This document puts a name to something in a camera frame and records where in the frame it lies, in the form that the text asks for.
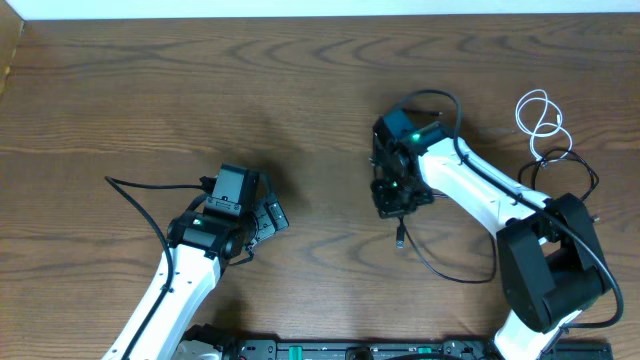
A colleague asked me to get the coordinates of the black usb cable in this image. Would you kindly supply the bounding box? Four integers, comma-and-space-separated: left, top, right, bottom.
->
394, 108, 499, 285
517, 147, 601, 224

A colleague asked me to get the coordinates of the white usb cable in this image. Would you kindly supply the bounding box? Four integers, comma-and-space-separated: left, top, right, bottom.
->
514, 88, 574, 162

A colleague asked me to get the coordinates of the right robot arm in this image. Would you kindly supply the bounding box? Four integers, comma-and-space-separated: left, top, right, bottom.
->
371, 110, 611, 359

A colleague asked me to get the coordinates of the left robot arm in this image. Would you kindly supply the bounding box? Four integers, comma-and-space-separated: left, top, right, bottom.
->
104, 164, 289, 359

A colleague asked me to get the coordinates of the cardboard panel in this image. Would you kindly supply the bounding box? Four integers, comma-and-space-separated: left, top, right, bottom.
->
0, 0, 24, 94

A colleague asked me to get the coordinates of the green clamp handle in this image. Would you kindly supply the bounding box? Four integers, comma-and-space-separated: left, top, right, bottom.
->
289, 346, 304, 360

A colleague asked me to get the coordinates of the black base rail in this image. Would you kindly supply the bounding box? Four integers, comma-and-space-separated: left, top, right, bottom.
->
179, 324, 615, 360

